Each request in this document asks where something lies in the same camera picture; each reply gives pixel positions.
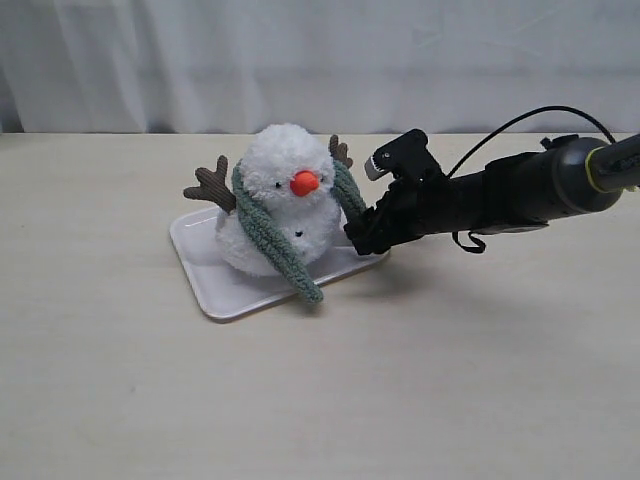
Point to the white rectangular plastic tray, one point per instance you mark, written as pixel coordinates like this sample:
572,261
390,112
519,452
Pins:
225,294

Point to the white plush snowman toy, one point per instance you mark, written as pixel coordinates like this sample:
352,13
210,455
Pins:
290,172

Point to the green knitted scarf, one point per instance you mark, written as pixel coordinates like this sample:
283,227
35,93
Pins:
271,242

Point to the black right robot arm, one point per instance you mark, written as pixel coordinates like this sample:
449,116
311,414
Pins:
570,176

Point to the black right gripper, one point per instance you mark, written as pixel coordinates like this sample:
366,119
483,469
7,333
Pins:
406,212

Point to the white backdrop curtain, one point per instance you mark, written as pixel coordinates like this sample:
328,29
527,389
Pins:
332,66

